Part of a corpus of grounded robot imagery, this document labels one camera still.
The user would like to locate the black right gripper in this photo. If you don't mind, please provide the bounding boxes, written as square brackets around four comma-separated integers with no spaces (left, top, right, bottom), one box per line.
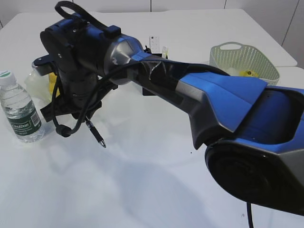
[40,14,121,122]

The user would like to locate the yellow pear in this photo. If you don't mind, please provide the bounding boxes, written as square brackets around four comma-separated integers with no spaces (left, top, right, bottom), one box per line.
[48,73,57,94]

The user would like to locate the clear plastic ruler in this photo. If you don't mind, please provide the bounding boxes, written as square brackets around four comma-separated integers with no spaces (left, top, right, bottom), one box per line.
[149,36,160,54]

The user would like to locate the black gel pen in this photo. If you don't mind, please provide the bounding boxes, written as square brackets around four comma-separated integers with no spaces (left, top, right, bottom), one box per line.
[85,117,106,148]
[144,45,152,54]

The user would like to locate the yellow-green utility knife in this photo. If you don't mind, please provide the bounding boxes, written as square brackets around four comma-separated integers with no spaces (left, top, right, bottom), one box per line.
[161,46,168,59]

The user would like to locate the clear plastic water bottle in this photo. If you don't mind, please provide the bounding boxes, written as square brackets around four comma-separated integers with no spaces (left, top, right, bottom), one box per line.
[0,70,45,143]

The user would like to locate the yellow white waste paper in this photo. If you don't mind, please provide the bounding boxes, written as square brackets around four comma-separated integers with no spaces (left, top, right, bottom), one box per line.
[226,67,259,78]

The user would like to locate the blue black right robot arm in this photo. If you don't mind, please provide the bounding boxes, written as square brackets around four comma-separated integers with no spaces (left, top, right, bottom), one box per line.
[40,14,304,215]

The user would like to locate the pale green wavy glass plate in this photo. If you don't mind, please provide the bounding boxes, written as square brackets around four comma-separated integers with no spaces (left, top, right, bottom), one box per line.
[24,70,52,104]

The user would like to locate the black square pen holder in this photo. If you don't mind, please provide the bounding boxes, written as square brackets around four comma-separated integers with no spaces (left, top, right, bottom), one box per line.
[138,52,170,96]

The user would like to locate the green woven plastic basket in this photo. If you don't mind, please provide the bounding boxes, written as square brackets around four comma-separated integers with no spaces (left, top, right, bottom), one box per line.
[209,42,280,86]

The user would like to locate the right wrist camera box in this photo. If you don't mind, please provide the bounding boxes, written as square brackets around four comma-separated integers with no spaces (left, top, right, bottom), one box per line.
[32,54,57,76]

